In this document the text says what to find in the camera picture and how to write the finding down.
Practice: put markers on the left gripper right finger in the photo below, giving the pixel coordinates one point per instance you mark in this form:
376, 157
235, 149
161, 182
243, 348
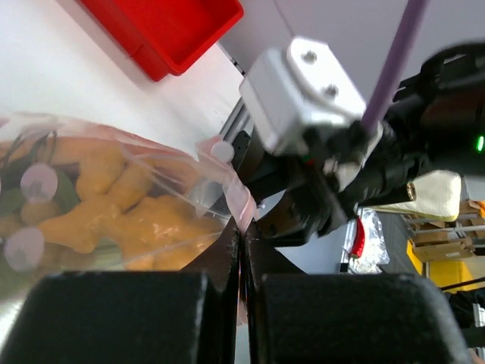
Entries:
299, 318

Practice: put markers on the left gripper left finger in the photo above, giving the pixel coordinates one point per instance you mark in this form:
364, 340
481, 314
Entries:
186, 316

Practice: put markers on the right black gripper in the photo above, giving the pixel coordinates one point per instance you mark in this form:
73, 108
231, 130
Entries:
323, 189

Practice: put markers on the yellow ginger root toy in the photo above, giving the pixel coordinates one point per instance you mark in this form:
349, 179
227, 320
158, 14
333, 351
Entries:
116, 203

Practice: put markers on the clear zip top bag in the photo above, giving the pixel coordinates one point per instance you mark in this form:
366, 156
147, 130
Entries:
206, 180

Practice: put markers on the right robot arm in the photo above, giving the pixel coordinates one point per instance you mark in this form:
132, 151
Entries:
439, 111

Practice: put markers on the red chili pepper toy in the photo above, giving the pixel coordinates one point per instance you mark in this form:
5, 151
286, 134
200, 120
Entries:
359, 241

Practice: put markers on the yellow cardboard boxes background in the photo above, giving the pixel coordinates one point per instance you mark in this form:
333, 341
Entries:
450, 253

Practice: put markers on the red plastic bin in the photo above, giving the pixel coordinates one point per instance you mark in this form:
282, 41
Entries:
165, 36

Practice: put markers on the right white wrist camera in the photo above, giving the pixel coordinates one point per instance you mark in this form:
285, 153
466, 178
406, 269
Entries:
288, 91

